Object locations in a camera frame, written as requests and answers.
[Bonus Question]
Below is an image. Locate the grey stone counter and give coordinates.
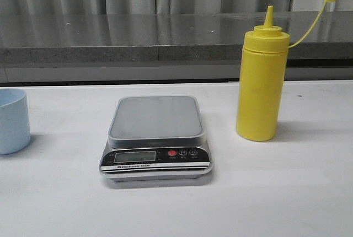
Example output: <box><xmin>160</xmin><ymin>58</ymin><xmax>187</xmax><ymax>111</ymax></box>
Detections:
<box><xmin>1</xmin><ymin>12</ymin><xmax>352</xmax><ymax>86</ymax></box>

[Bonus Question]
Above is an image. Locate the light blue plastic cup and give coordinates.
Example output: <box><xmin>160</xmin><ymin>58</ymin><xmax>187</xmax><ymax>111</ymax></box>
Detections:
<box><xmin>1</xmin><ymin>88</ymin><xmax>30</xmax><ymax>155</ymax></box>

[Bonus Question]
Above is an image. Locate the yellow squeeze bottle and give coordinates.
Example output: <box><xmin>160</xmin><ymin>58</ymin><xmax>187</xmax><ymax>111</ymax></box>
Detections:
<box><xmin>235</xmin><ymin>0</ymin><xmax>338</xmax><ymax>142</ymax></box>

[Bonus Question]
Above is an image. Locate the digital kitchen scale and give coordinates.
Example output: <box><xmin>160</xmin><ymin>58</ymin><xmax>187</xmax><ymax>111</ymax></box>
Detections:
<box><xmin>99</xmin><ymin>95</ymin><xmax>213</xmax><ymax>181</ymax></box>

